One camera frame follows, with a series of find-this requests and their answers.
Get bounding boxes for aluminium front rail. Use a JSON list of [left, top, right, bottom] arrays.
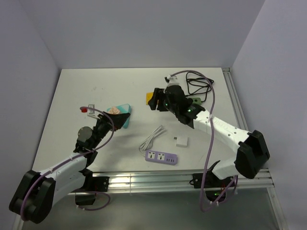
[[93, 169, 274, 194]]

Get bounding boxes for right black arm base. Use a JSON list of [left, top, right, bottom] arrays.
[[189, 161, 233, 202]]

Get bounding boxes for white coiled power cable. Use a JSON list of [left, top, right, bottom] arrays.
[[138, 125, 166, 157]]

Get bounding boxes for purple power strip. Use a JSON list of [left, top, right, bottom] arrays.
[[145, 150, 178, 165]]

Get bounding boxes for aluminium side rail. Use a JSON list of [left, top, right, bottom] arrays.
[[222, 67, 261, 168]]

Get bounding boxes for pink cube socket adapter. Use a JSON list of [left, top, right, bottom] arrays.
[[107, 106, 121, 115]]

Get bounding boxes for teal triangular power strip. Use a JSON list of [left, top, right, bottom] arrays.
[[116, 103, 131, 129]]

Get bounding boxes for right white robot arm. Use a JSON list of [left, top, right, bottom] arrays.
[[148, 85, 270, 187]]

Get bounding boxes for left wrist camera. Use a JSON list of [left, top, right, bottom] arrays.
[[80, 104, 98, 119]]

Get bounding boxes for white plug of purple strip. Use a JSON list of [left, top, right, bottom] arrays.
[[174, 136, 188, 148]]

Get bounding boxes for yellow cube socket adapter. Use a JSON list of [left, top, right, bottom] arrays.
[[146, 92, 153, 105]]

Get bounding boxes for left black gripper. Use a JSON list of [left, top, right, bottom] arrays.
[[91, 112, 130, 149]]

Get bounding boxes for black power cable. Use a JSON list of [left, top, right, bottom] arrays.
[[186, 71, 215, 103]]

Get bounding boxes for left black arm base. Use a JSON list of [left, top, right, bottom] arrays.
[[75, 169, 111, 211]]

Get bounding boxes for green power strip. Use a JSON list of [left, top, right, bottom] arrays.
[[190, 97, 202, 105]]

